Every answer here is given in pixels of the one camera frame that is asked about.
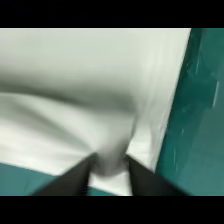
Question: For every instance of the pale grey shirt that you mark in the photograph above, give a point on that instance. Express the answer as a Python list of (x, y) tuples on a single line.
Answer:
[(83, 86)]

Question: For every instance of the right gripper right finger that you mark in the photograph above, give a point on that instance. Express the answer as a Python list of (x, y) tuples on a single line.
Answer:
[(150, 183)]

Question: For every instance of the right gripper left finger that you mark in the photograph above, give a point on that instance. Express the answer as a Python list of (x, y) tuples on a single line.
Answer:
[(75, 181)]

